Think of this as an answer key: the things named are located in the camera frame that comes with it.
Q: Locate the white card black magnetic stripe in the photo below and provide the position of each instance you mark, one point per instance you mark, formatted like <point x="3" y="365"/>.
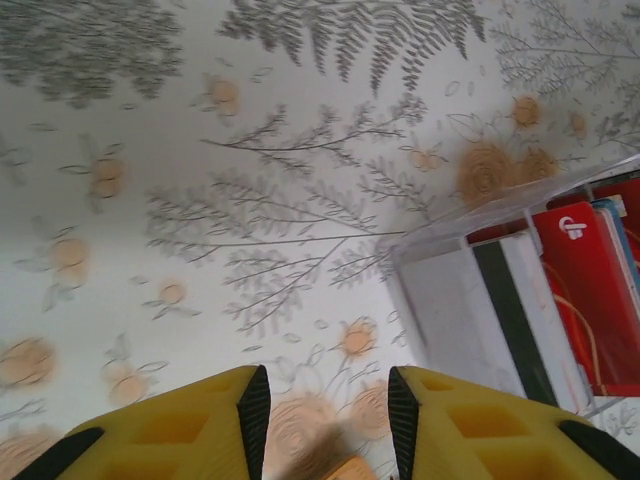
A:
<point x="450" y="310"/>

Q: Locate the orange leather card holder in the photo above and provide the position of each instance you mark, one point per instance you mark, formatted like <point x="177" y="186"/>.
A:
<point x="350" y="470"/>

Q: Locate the clear acrylic card stand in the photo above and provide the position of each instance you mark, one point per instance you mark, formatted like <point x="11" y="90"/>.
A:
<point x="525" y="200"/>

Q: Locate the light blue credit card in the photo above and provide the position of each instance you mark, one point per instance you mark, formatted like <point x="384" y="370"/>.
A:
<point x="615" y="230"/>

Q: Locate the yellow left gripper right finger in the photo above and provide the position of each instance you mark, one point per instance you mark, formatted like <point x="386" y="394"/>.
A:
<point x="475" y="440"/>

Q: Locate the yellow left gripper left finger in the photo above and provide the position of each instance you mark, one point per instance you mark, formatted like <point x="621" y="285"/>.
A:
<point x="165" y="445"/>

